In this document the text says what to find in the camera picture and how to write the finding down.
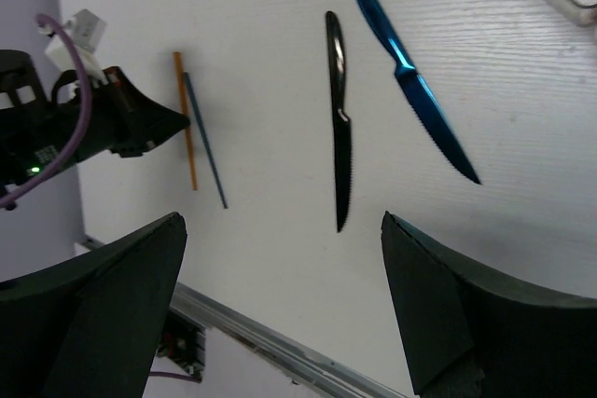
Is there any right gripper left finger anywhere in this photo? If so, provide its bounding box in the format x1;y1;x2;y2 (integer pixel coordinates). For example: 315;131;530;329
1;213;187;397

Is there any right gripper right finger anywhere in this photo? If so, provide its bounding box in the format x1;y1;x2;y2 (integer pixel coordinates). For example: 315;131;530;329
382;213;596;397

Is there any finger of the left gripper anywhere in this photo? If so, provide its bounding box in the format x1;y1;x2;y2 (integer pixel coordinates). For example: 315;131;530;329
104;66;190;158

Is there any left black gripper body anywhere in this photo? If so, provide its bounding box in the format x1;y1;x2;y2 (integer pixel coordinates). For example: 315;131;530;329
1;49;117;185

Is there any orange chopstick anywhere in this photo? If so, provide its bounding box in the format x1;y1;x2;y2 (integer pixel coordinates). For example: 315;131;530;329
173;51;198;191

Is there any black knife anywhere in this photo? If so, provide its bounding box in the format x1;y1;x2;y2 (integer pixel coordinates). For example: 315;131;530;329
325;10;353;233

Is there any blue knife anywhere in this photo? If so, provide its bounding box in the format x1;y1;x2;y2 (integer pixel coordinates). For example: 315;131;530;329
356;0;481;185

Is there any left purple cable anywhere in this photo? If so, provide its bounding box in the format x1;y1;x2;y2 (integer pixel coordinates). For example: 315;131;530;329
0;13;94;212

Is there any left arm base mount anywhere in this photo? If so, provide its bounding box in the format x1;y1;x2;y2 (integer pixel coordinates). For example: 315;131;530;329
156;310;206;382

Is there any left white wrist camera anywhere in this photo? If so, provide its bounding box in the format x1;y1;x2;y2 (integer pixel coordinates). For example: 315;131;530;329
45;9;107;84

